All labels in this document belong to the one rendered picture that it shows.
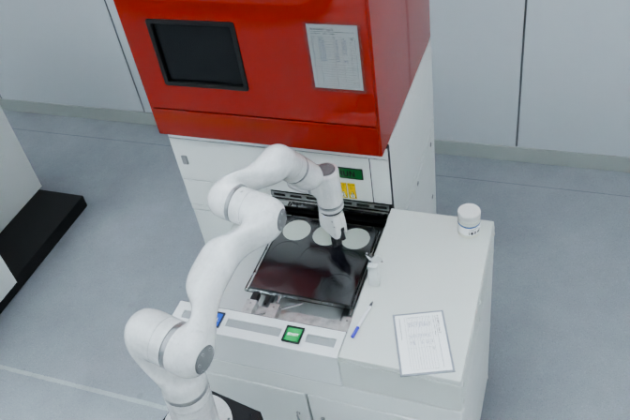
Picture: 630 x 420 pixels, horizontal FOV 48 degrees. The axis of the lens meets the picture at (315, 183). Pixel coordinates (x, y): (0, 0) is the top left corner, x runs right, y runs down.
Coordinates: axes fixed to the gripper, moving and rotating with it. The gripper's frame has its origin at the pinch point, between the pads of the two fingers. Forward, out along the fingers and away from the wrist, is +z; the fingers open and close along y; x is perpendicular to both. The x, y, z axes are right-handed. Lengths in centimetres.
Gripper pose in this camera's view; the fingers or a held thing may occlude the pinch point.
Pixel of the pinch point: (336, 240)
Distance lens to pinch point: 238.7
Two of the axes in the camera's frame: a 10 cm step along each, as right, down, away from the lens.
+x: 8.0, -4.6, 3.7
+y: 5.8, 4.7, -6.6
